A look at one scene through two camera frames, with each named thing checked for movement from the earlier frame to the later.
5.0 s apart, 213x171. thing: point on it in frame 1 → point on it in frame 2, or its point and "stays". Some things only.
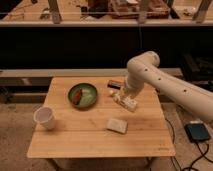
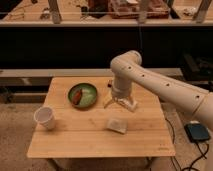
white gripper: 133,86 → 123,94
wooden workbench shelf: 106,11 stays
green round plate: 88,95 stays
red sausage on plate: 77,97 stays
